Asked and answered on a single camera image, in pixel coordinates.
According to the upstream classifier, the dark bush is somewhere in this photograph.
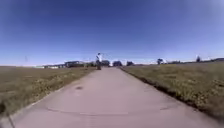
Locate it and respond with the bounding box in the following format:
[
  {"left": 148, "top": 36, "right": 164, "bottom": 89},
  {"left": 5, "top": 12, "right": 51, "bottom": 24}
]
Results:
[
  {"left": 112, "top": 60, "right": 123, "bottom": 67},
  {"left": 126, "top": 60, "right": 135, "bottom": 67}
]

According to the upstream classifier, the person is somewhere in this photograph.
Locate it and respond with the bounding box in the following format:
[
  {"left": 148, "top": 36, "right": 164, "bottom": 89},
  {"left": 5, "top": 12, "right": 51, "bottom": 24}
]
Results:
[{"left": 95, "top": 52, "right": 103, "bottom": 71}]

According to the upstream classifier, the grey concrete path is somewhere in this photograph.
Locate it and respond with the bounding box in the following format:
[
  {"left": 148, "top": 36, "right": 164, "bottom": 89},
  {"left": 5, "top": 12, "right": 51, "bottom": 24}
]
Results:
[{"left": 0, "top": 66, "right": 224, "bottom": 128}]

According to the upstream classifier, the long low building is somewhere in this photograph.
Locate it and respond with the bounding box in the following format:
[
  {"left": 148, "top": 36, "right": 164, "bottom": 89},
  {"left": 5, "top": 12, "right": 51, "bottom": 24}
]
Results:
[{"left": 43, "top": 60, "right": 86, "bottom": 69}]

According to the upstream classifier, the dry grass field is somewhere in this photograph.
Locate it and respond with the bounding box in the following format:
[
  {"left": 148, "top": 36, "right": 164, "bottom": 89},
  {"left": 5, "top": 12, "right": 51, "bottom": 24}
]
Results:
[
  {"left": 119, "top": 61, "right": 224, "bottom": 122},
  {"left": 0, "top": 65, "right": 97, "bottom": 118}
]

